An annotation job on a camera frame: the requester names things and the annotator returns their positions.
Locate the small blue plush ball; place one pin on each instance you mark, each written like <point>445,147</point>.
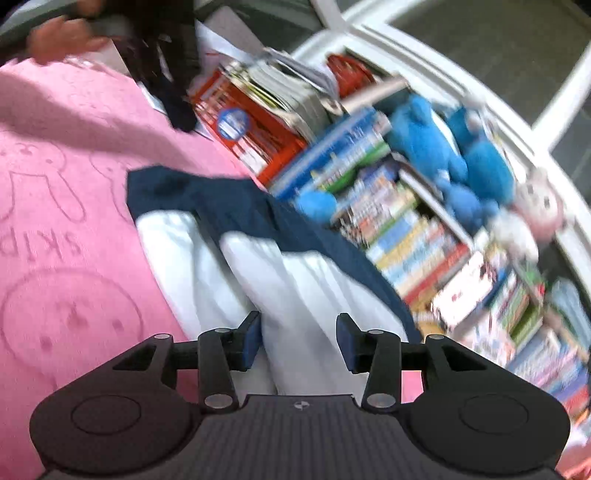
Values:
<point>318,206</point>

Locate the blue plush toy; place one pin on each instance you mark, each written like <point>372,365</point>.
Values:
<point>457,156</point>

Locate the white and navy jacket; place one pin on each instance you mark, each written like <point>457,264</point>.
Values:
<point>220,248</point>

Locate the pink and white plush toy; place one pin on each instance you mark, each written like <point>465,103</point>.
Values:
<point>533,219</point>

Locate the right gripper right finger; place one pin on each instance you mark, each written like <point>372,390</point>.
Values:
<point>377,353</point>

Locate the red plastic basket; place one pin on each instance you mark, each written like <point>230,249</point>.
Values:
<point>256,137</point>

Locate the pink rabbit-pattern blanket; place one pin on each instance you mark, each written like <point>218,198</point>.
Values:
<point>76,287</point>

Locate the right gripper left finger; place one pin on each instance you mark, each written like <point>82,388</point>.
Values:
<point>220,352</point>

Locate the row of colourful books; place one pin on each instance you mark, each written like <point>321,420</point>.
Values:
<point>456,283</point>

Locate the person's left hand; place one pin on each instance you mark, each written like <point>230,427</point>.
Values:
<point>61,37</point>

